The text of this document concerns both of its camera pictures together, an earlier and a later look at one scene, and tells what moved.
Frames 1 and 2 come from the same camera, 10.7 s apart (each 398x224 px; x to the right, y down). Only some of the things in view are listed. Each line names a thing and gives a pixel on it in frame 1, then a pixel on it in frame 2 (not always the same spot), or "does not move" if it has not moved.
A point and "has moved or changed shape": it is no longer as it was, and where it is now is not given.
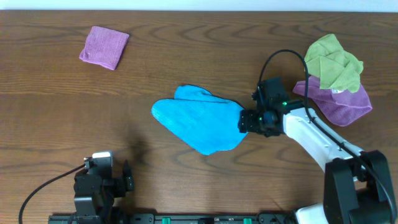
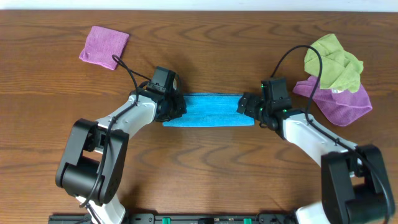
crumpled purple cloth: x=340 y=106 does not move
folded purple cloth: x=104 y=46 does not move
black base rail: x=172 y=218 does not move
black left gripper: x=117 y=185 -> x=178 y=106
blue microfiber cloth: x=209 y=123 has moved or changed shape
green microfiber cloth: x=336 y=68 does not move
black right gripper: x=244 y=121 -> x=249 y=104
